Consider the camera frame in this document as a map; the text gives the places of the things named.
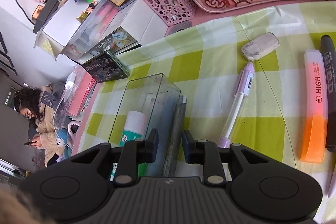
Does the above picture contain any clear plastic drawer box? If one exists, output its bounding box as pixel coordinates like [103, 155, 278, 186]
[62, 0, 118, 61]

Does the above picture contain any white rabbit drawer unit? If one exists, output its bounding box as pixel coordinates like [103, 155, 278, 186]
[88, 0, 168, 56]

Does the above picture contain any dirty white eraser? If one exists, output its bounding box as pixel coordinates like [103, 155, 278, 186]
[241, 32, 280, 61]

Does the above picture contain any woman in beige jacket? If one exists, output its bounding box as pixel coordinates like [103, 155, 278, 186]
[14, 82, 66, 167]

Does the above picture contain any green checked tablecloth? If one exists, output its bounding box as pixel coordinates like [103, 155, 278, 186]
[71, 0, 336, 224]

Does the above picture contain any purple clear mechanical pen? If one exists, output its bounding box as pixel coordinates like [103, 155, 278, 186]
[218, 62, 255, 148]

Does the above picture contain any smartphone playing video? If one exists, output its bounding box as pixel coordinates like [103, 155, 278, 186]
[82, 51, 130, 83]

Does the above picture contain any clear plastic organizer box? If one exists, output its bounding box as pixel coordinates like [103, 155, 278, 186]
[110, 73, 182, 176]

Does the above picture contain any black marker pen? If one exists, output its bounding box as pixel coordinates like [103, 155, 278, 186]
[321, 35, 336, 152]

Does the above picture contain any black flat box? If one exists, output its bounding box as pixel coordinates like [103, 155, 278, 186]
[33, 0, 62, 34]

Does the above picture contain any white storage box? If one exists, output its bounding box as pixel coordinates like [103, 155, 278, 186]
[34, 0, 89, 61]

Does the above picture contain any green white glue stick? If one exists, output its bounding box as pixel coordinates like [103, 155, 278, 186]
[119, 111, 147, 147]

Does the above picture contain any pink red book stack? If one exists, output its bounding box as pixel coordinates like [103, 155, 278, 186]
[58, 65, 96, 117]

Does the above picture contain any pink orange highlighter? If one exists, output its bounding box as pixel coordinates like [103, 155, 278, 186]
[300, 50, 327, 163]

